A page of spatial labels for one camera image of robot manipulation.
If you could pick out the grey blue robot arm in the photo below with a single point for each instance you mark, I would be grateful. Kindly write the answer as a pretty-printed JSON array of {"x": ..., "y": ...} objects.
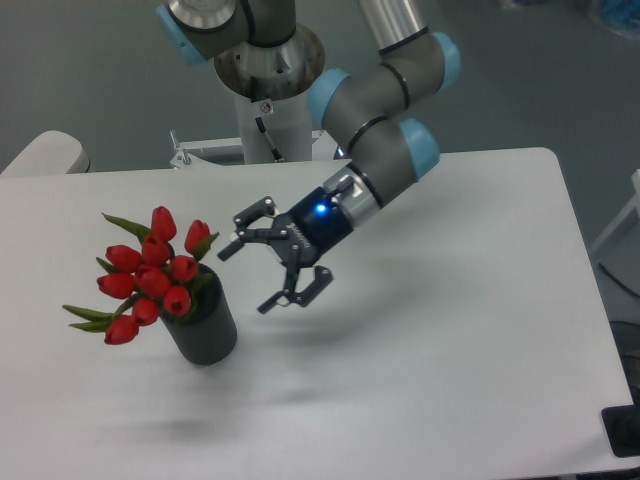
[{"x": 385, "y": 156}]

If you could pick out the white chair seat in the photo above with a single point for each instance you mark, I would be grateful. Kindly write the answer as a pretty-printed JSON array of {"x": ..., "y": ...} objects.
[{"x": 51, "y": 153}]

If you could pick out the black box at table edge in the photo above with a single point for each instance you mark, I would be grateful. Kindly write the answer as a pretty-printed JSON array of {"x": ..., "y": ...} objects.
[{"x": 622, "y": 428}]

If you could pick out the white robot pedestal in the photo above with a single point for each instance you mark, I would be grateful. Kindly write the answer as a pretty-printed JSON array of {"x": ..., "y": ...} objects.
[{"x": 269, "y": 89}]

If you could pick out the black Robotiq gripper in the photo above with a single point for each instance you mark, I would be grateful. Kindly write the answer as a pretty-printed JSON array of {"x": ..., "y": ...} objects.
[{"x": 315, "y": 224}]

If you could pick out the white furniture frame right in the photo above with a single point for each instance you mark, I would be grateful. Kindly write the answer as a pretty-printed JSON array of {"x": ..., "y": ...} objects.
[{"x": 622, "y": 223}]

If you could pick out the blue object top right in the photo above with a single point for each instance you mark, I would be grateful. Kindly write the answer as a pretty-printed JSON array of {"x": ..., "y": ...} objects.
[{"x": 618, "y": 16}]

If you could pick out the red tulip bouquet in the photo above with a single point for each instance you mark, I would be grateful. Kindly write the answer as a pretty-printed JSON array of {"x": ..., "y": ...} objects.
[{"x": 152, "y": 282}]

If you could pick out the dark grey ribbed vase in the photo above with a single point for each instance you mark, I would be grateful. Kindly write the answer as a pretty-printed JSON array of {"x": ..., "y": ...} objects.
[{"x": 210, "y": 334}]

